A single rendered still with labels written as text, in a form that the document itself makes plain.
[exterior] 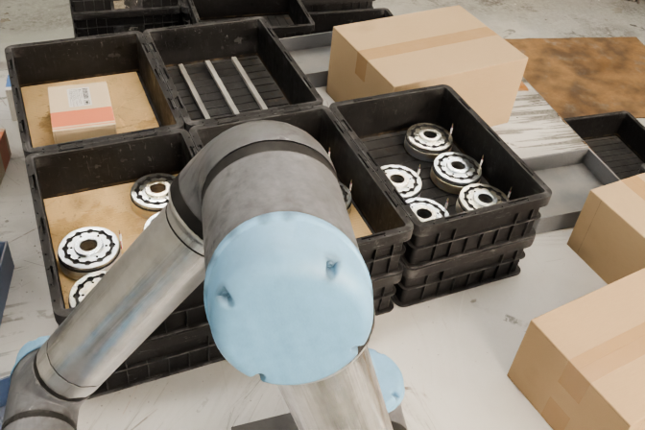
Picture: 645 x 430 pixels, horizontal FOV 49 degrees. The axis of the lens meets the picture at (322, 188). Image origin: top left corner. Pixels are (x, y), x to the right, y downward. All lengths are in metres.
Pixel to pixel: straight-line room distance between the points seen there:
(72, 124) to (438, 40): 0.92
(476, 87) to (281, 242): 1.39
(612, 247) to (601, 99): 2.14
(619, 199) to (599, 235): 0.09
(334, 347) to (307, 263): 0.08
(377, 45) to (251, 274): 1.38
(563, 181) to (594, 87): 1.94
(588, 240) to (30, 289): 1.13
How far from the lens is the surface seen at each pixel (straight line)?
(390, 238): 1.23
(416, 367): 1.35
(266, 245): 0.48
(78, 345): 0.77
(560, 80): 3.72
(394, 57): 1.77
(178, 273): 0.68
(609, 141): 2.87
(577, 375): 1.24
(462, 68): 1.78
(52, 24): 3.80
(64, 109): 1.55
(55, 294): 1.14
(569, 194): 1.81
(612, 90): 3.77
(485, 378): 1.37
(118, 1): 2.81
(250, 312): 0.49
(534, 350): 1.29
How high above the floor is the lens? 1.77
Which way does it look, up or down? 40 degrees down
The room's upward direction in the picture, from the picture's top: 7 degrees clockwise
